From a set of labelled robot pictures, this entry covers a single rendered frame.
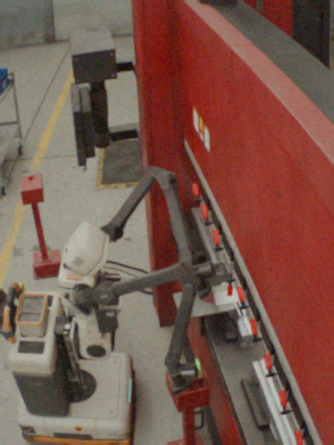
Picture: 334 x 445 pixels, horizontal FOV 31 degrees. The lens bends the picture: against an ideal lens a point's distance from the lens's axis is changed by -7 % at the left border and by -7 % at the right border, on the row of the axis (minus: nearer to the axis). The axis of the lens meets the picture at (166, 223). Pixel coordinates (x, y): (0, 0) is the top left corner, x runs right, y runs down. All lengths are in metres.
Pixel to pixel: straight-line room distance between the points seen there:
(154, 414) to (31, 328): 1.05
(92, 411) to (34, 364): 0.55
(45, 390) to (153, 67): 1.79
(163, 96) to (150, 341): 1.69
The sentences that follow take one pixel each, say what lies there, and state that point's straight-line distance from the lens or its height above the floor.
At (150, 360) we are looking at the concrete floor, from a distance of 4.07.
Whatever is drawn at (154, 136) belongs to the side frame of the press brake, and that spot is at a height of 1.43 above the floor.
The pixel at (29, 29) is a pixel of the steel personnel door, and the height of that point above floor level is 0.31.
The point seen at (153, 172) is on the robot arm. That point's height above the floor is 1.54.
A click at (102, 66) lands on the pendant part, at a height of 1.85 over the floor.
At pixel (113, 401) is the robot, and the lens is 3.50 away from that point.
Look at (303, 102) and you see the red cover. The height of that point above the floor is 2.30.
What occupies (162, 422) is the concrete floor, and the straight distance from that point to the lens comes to 3.72.
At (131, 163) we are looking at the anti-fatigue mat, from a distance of 5.98.
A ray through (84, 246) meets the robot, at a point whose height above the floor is 1.38.
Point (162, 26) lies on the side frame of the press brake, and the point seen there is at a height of 2.10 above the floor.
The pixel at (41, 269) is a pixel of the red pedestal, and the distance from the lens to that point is 4.74.
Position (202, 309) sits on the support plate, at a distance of 2.95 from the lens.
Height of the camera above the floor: 3.04
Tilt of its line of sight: 36 degrees down
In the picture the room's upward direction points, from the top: 3 degrees counter-clockwise
